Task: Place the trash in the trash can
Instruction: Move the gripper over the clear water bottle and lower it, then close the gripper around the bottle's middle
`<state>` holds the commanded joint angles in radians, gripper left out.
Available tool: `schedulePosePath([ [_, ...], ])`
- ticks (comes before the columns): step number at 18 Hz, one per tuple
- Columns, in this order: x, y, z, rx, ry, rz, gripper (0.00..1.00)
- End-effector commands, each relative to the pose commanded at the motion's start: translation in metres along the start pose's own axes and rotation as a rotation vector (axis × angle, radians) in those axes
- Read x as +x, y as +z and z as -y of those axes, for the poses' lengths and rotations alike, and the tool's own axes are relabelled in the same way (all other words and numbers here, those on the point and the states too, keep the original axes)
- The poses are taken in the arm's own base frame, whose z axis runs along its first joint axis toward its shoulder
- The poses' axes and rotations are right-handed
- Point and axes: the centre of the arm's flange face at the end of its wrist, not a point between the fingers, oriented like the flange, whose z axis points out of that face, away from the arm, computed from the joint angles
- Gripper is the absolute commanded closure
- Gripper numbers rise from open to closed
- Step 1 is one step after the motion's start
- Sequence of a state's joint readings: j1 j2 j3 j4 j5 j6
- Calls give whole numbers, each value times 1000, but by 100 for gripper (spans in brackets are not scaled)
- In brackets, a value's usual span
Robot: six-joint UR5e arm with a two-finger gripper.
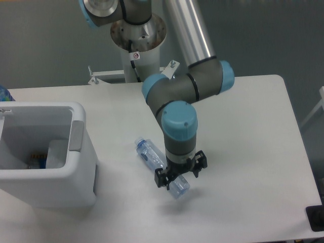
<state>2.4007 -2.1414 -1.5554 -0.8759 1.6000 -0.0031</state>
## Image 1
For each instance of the black clamp at table edge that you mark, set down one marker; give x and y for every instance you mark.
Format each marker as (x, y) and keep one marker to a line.
(315, 217)

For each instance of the blue bottle behind bin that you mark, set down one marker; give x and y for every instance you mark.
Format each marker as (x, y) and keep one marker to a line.
(5, 95)

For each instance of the white frame at right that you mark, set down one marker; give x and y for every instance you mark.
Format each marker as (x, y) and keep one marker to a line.
(314, 114)

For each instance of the clear plastic water bottle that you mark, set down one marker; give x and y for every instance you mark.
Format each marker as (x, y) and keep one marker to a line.
(155, 159)

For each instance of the orange blue wrapper in bin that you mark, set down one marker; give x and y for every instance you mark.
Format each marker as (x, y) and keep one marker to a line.
(37, 161)

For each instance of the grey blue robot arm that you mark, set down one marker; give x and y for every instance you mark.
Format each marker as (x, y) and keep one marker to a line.
(171, 100)

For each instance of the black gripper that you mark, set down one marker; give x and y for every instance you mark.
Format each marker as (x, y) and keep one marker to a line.
(178, 165)

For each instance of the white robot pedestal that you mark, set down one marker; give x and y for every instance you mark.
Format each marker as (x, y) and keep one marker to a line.
(139, 47)

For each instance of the white trash can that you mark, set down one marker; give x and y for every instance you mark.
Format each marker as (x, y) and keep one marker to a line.
(28, 128)

